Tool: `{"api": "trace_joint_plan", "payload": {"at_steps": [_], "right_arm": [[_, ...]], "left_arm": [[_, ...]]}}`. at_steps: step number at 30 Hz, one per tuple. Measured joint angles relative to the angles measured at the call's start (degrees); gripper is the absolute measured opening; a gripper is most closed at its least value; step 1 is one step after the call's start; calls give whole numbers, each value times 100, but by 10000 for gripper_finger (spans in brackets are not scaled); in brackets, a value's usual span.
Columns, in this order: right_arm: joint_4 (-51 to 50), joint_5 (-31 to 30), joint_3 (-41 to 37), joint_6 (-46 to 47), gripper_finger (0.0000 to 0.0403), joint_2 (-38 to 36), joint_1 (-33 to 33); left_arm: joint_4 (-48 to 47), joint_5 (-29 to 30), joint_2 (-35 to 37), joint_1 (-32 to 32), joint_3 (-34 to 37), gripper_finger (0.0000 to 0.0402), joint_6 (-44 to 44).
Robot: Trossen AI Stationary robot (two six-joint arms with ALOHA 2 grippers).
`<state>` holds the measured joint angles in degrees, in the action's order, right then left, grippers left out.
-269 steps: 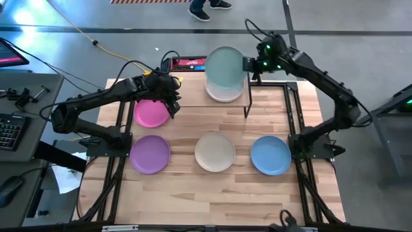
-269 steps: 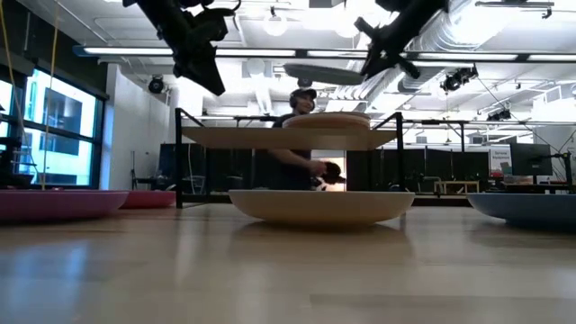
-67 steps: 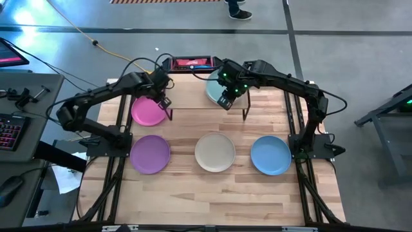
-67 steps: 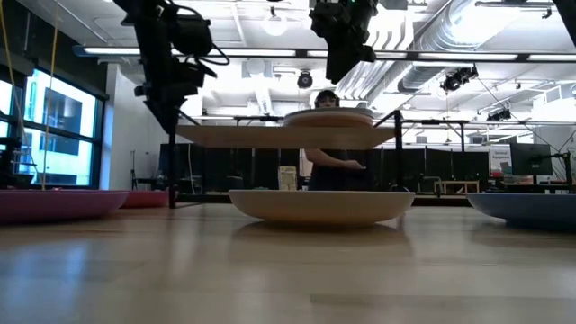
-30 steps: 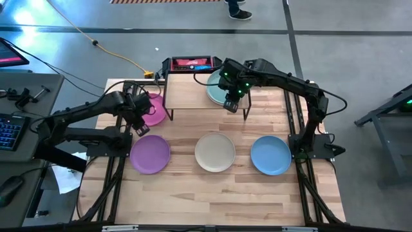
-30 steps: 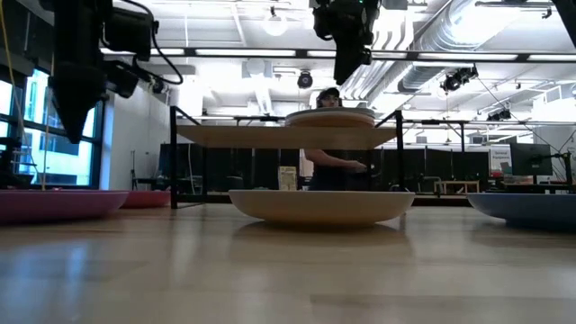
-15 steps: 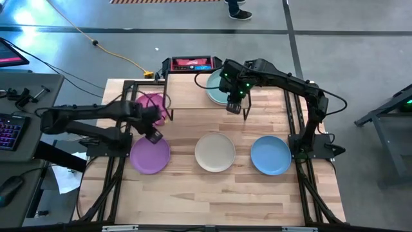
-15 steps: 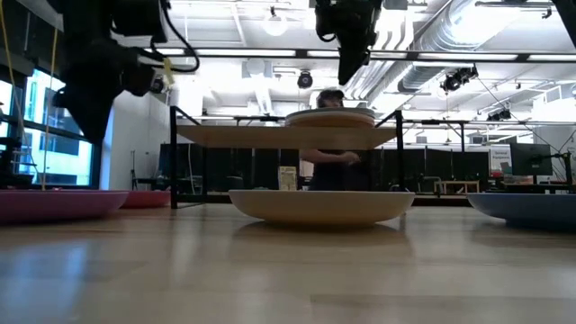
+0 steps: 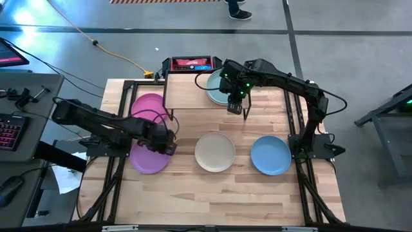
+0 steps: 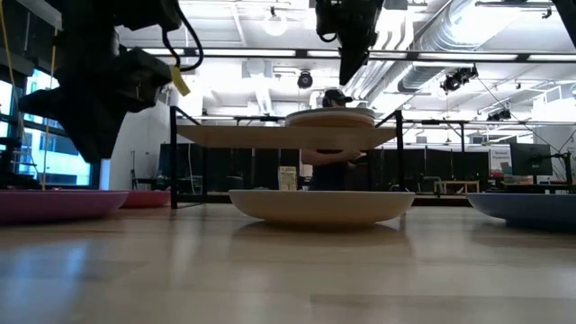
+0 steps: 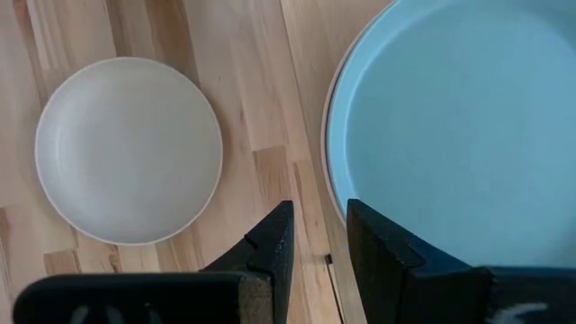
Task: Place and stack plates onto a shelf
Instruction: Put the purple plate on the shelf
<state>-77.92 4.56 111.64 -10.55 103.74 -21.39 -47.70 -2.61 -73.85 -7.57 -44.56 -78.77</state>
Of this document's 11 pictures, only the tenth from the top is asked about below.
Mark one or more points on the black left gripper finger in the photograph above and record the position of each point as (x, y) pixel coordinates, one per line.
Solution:
(101, 130)
(58, 108)

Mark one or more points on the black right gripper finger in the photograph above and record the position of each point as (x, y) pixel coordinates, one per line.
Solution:
(353, 60)

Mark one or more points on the red plate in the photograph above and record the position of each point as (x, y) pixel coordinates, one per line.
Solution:
(148, 199)

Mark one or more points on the purple plate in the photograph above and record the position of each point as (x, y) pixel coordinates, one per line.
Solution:
(54, 204)

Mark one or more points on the beige plate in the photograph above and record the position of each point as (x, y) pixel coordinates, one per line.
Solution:
(319, 207)

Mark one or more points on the blue plate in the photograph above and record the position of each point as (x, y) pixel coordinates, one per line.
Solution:
(526, 209)

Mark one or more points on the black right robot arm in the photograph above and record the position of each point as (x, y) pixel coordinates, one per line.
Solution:
(569, 13)

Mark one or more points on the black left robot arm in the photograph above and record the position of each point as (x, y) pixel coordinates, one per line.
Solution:
(112, 13)

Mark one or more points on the wooden shelf with black legs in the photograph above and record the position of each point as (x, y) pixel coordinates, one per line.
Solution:
(288, 137)

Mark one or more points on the black round ceiling spotlight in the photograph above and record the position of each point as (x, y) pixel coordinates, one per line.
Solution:
(304, 79)

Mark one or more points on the black floor stand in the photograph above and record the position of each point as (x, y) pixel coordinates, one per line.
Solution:
(134, 173)

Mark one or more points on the large window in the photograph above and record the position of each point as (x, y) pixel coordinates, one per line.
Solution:
(58, 168)

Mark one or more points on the yellow tag label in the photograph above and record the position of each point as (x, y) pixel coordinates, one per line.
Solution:
(180, 81)

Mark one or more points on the white globe ceiling lamp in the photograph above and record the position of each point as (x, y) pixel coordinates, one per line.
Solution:
(275, 23)

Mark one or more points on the ceiling light strip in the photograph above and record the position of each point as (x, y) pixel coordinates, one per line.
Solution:
(270, 53)

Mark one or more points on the black metal gantry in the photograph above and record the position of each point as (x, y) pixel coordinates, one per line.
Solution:
(267, 119)
(434, 122)

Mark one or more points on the black ceiling spotlight cluster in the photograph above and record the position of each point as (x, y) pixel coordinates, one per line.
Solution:
(499, 115)
(454, 81)

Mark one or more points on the person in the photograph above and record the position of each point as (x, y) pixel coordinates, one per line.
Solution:
(330, 175)

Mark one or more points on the black partition screen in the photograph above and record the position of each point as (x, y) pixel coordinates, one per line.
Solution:
(432, 168)
(234, 166)

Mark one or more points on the pale yellow sign board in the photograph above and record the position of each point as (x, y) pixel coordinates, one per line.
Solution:
(287, 177)

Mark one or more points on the low wooden bench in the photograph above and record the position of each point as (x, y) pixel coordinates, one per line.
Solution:
(456, 183)

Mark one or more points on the white poster sign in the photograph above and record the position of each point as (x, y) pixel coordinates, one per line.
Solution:
(499, 161)

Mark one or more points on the black computer monitor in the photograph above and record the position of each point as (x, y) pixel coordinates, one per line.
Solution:
(531, 159)

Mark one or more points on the black table frame rails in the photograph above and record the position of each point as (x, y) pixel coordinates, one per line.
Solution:
(441, 200)

